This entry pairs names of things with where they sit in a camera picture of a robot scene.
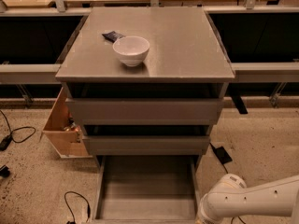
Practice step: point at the grey bottom drawer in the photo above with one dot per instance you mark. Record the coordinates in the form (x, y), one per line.
(147, 190)

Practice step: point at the grey drawer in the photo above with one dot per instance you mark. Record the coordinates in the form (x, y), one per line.
(146, 139)
(144, 103)
(147, 190)

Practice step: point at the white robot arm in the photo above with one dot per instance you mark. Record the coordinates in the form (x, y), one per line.
(230, 197)

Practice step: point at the grey drawer cabinet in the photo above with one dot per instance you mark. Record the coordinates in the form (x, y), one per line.
(182, 49)

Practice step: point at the grey top drawer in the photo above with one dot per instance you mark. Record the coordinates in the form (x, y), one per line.
(144, 103)

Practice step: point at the grey middle drawer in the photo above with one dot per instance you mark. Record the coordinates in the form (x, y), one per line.
(146, 139)

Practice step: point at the white ceramic bowl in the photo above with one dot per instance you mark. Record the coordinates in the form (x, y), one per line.
(131, 50)

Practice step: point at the dark blue snack packet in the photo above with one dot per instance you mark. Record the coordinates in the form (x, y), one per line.
(112, 36)

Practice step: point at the black power adapter right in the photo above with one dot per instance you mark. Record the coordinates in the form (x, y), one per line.
(221, 154)

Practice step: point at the wooden box on floor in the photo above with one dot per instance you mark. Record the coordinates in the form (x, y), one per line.
(65, 138)

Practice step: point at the black plug far left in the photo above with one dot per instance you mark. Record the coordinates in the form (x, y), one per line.
(4, 171)

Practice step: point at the grey metal rail frame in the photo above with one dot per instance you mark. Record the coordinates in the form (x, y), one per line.
(16, 25)

